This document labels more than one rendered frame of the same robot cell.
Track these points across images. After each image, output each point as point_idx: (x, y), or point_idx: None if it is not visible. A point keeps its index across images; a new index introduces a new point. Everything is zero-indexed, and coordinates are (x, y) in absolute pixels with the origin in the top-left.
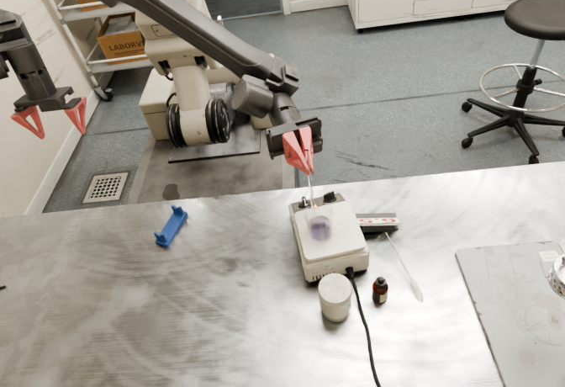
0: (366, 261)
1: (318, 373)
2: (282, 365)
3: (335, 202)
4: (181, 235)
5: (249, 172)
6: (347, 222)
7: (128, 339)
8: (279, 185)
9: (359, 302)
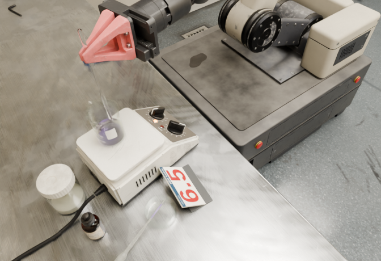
0: (114, 195)
1: (0, 217)
2: (1, 188)
3: (170, 134)
4: (97, 64)
5: (255, 89)
6: (135, 151)
7: (0, 87)
8: (259, 117)
9: (76, 215)
